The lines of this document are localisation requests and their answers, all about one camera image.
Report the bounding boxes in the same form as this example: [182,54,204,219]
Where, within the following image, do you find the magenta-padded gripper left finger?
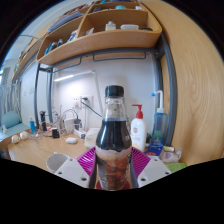
[54,146,98,190]

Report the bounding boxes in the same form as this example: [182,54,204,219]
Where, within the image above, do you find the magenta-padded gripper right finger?
[129,146,173,188]

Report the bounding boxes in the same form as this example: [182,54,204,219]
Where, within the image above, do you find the dark cola plastic bottle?
[95,84,133,192]

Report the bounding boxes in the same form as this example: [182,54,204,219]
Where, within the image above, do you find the blue flat packet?
[143,143,164,157]

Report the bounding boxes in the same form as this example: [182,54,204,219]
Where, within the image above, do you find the small white oval case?
[65,137,78,145]

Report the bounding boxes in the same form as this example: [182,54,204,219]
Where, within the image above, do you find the white power strip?
[73,129,87,139]

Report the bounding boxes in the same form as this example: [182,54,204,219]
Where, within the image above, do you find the white crumpled tissue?
[83,127,101,149]

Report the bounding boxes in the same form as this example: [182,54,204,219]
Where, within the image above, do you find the white red-pump lotion bottle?
[130,104,148,153]

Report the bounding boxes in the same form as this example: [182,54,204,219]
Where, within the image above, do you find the small black jar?
[51,128,61,139]

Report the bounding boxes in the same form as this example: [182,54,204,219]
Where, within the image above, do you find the blue spray bottle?
[150,89,169,148]

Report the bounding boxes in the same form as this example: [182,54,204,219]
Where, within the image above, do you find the white charger block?
[63,117,76,132]

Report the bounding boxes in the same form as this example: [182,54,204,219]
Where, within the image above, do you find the slim black bottle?
[39,110,48,132]

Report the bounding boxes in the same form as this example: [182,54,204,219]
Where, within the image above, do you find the small blue bottle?
[28,116,37,134]

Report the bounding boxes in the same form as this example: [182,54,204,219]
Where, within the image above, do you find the light blue pillow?
[0,110,21,134]

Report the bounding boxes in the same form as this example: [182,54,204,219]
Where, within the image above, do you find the wooden wardrobe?
[143,0,224,168]

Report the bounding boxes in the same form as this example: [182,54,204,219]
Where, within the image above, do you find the white light bar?
[53,69,96,83]

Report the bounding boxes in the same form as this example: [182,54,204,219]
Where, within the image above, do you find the wooden shelf unit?
[35,0,163,66]

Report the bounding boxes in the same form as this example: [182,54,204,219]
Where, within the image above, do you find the white wall socket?
[79,95,94,108]

